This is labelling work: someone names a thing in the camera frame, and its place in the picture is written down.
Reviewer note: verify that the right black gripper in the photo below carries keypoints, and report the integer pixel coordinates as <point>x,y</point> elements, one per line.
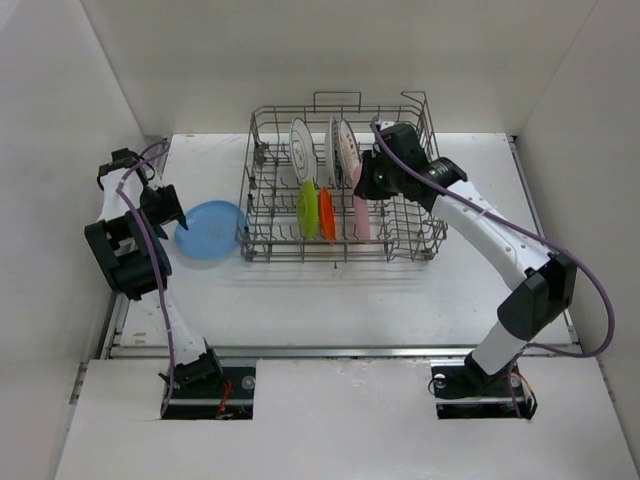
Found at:
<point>365,187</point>

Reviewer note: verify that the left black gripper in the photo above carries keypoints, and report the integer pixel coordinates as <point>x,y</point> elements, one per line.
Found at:
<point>170,210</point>

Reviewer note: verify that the pink plastic plate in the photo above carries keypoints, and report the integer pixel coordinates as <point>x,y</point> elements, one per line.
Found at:
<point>361,213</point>

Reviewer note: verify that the blue plastic plate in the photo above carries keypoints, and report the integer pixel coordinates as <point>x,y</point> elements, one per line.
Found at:
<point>211,230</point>

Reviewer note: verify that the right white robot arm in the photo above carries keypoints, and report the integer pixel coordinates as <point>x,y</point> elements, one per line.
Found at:
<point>541,282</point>

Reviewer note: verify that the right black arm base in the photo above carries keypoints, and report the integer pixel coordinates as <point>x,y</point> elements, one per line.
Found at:
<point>502,397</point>

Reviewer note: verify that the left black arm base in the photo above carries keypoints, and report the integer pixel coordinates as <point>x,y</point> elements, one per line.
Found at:
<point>228,398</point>

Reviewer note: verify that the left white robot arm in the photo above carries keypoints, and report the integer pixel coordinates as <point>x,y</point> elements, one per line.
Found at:
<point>126,243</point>

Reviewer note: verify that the white plate with red pattern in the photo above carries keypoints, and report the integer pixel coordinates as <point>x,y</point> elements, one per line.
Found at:
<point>349,155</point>

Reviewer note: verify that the plain white ceramic plate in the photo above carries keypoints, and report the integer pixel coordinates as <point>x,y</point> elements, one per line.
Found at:
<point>329,153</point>

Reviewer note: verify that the orange plastic plate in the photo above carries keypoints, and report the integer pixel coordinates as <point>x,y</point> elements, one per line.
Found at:
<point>326,215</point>

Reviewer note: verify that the green plastic plate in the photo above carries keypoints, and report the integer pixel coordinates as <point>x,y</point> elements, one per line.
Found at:
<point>307,210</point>

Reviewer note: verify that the white plate with grey pattern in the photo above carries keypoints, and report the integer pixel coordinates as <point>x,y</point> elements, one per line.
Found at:
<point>302,151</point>

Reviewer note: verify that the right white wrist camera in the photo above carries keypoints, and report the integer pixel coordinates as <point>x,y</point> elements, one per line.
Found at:
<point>383,124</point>

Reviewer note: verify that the grey wire dish rack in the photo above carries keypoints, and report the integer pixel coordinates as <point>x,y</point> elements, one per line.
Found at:
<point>400,229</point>

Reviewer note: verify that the aluminium rail across table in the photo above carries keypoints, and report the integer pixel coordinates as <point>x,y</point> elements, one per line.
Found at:
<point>297,352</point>

